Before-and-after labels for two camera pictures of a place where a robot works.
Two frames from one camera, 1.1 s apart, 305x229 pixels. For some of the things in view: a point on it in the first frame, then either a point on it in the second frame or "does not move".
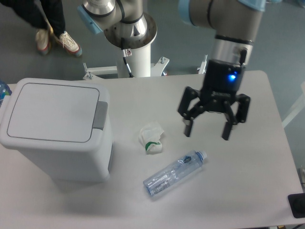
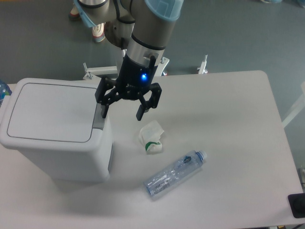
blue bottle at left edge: [5, 89] does not move
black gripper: [223, 81] to [134, 78]
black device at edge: [297, 203] does not move
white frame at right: [300, 107] does not move
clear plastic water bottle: [157, 182] does not move
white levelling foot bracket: [202, 67] does not move
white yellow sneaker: [42, 38] to [74, 15]
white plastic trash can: [63, 124] does not move
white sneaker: [69, 44] to [98, 32]
